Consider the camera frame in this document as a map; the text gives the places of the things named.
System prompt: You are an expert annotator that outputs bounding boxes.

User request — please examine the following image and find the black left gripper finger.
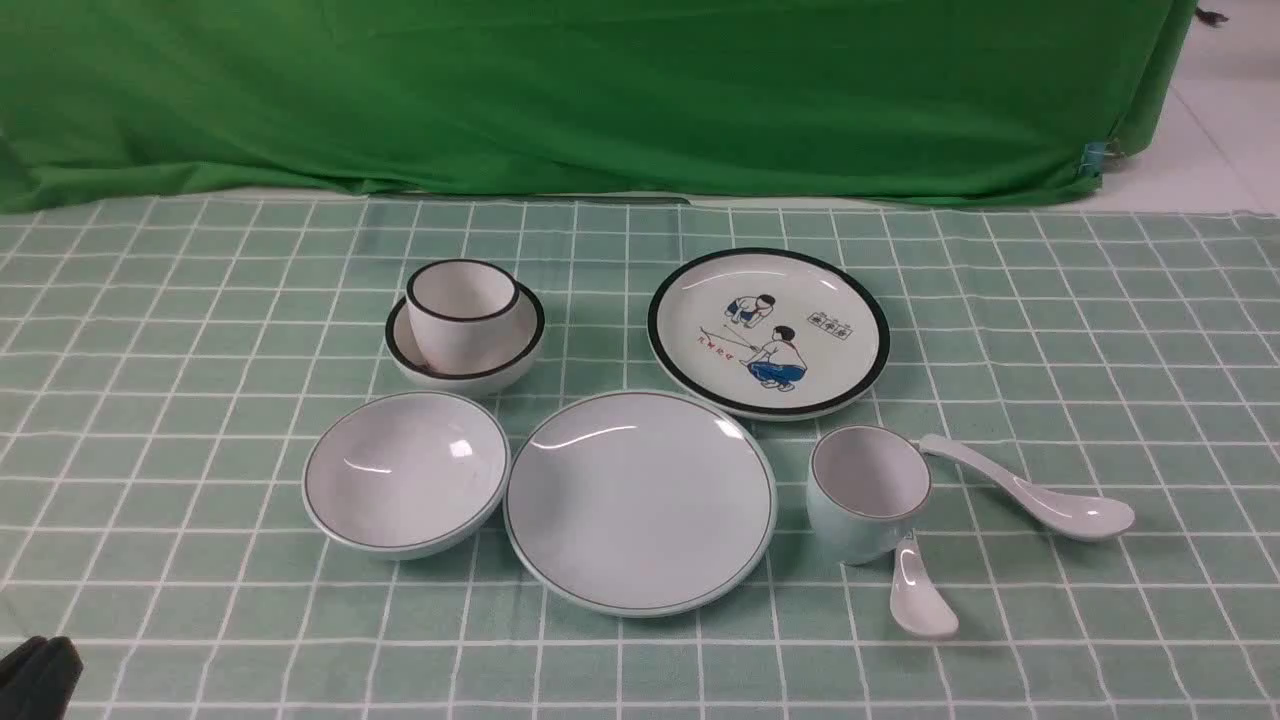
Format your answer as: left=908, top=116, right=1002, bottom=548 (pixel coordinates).
left=1, top=635, right=84, bottom=719

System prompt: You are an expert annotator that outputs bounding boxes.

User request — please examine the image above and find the pale blue bowl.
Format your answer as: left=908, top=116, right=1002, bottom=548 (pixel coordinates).
left=301, top=392, right=512, bottom=560

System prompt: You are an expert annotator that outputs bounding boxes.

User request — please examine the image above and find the pale blue cup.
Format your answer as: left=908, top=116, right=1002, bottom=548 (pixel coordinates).
left=806, top=427, right=933, bottom=566

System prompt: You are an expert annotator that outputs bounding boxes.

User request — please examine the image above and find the long white ceramic spoon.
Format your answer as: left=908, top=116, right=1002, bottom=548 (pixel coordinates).
left=916, top=434, right=1137, bottom=542

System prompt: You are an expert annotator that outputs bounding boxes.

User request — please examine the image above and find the white cup black rim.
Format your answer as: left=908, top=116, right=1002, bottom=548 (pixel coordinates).
left=406, top=259, right=520, bottom=375

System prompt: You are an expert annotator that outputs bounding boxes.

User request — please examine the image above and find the green backdrop cloth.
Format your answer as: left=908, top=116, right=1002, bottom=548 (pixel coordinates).
left=1, top=1, right=1194, bottom=213

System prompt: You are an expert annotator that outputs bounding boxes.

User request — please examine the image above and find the white bowl black rim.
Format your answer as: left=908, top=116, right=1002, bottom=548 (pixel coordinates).
left=383, top=283, right=547, bottom=398

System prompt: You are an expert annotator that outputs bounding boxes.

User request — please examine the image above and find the pale blue plate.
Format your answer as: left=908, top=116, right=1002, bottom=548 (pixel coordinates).
left=503, top=391, right=780, bottom=618

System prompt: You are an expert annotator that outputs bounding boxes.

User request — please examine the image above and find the illustrated plate black rim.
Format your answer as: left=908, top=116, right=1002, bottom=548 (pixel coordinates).
left=646, top=247, right=891, bottom=421

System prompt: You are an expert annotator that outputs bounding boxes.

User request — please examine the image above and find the short white ceramic spoon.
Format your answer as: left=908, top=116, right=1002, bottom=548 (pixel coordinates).
left=890, top=534, right=959, bottom=641

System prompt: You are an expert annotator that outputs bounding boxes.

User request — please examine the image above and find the blue binder clip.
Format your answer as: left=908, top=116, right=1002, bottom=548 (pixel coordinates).
left=1076, top=141, right=1108, bottom=179

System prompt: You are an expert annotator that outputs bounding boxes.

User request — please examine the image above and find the dark object on floor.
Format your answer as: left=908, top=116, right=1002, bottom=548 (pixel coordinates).
left=1196, top=6, right=1229, bottom=27

